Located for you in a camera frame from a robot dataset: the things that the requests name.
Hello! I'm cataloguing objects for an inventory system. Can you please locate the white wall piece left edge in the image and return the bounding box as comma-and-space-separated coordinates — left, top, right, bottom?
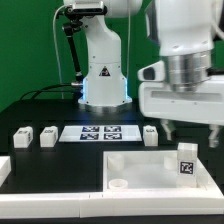
0, 156, 11, 187

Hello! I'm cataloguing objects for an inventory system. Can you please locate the white plate with fiducial tags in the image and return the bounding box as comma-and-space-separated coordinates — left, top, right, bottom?
59, 125, 142, 142

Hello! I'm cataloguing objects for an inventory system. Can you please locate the black cable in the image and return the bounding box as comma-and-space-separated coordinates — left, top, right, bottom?
19, 83, 84, 101

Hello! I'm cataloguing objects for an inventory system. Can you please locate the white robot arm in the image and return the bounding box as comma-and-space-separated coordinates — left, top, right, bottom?
63, 0, 224, 147

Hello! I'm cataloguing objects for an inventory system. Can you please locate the white square tabletop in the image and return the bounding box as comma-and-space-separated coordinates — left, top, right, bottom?
103, 150, 209, 191

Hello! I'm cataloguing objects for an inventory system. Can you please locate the white cable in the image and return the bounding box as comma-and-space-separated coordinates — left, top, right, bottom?
52, 4, 69, 100

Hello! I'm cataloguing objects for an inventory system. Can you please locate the grey camera on mount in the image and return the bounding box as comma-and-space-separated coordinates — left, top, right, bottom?
72, 0, 104, 10

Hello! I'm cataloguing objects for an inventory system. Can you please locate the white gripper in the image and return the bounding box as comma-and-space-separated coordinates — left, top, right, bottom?
138, 61, 224, 148

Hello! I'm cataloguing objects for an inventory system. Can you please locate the white L-shaped obstacle wall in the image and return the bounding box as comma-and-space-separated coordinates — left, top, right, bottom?
0, 152, 224, 219

